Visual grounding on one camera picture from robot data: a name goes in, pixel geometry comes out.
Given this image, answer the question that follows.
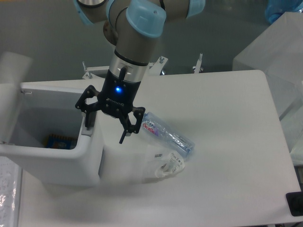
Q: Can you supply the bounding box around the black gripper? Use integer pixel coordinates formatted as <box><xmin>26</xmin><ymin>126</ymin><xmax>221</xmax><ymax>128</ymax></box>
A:
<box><xmin>75</xmin><ymin>68</ymin><xmax>145</xmax><ymax>144</ymax></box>

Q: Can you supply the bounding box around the white push-lid trash can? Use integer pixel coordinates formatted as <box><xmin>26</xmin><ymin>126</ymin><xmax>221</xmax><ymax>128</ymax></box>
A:
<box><xmin>0</xmin><ymin>52</ymin><xmax>104</xmax><ymax>187</ymax></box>

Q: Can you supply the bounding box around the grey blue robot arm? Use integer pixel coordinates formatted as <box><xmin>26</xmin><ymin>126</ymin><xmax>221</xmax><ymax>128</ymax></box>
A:
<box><xmin>74</xmin><ymin>0</ymin><xmax>205</xmax><ymax>136</ymax></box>

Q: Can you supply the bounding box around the crushed clear plastic bottle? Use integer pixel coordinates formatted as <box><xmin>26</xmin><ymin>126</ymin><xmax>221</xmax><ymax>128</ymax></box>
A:
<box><xmin>141</xmin><ymin>112</ymin><xmax>195</xmax><ymax>159</ymax></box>

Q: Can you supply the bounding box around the blue orange snack packet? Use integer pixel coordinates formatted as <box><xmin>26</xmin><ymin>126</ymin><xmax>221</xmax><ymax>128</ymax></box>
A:
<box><xmin>43</xmin><ymin>134</ymin><xmax>78</xmax><ymax>149</ymax></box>

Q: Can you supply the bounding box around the crumpled white paper carton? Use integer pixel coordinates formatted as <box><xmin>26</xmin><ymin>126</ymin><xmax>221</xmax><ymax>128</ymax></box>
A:
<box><xmin>142</xmin><ymin>149</ymin><xmax>185</xmax><ymax>183</ymax></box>

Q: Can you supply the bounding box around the plastic sleeved paper sheet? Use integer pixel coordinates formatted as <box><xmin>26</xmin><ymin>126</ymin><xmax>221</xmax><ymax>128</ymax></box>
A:
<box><xmin>0</xmin><ymin>157</ymin><xmax>22</xmax><ymax>227</ymax></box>

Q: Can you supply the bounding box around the black device at table edge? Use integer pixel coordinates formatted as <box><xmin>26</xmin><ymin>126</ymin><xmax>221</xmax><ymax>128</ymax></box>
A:
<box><xmin>286</xmin><ymin>192</ymin><xmax>303</xmax><ymax>217</ymax></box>

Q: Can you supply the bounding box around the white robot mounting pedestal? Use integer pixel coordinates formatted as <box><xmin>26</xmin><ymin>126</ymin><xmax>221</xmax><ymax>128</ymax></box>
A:
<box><xmin>82</xmin><ymin>53</ymin><xmax>204</xmax><ymax>79</ymax></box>

